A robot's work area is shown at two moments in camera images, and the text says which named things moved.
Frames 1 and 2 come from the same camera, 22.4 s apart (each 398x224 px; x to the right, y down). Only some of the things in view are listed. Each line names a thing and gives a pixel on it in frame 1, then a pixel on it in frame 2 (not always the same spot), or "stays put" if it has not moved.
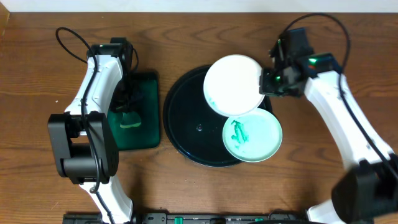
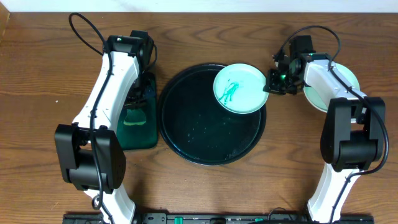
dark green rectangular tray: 147,134 stays put
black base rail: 221,218 stays put
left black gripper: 125,104 → 135,104
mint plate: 254,137 → 239,88
